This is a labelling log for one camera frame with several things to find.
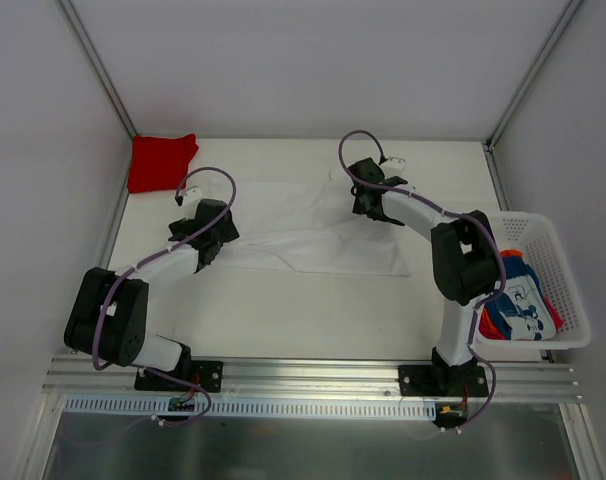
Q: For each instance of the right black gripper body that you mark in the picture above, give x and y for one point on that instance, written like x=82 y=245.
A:
x=365 y=198

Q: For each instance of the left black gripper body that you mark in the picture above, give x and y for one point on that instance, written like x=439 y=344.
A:
x=181 y=229

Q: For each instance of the white t-shirt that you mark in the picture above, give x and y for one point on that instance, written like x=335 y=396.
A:
x=309 y=228

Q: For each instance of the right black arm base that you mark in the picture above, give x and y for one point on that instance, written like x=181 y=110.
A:
x=431 y=381

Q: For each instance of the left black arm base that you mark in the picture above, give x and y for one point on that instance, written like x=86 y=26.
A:
x=207 y=374

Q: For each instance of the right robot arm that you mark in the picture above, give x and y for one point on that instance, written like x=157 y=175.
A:
x=466 y=264

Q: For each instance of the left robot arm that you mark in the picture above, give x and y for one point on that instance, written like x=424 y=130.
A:
x=108 y=320

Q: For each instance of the red folded t-shirt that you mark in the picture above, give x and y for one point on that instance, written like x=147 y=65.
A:
x=160 y=164

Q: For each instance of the white plastic laundry basket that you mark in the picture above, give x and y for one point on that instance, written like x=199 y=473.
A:
x=535 y=238

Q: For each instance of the orange garment in basket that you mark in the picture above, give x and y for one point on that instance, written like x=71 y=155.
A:
x=492 y=325

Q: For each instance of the blue printed t-shirt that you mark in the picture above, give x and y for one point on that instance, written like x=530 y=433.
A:
x=521 y=304

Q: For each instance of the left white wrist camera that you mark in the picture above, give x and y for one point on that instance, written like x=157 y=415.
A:
x=188 y=196

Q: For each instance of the white slotted cable duct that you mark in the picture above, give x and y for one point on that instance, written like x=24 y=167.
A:
x=248 y=407

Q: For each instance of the aluminium mounting rail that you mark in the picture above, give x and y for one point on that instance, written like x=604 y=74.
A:
x=517 y=382

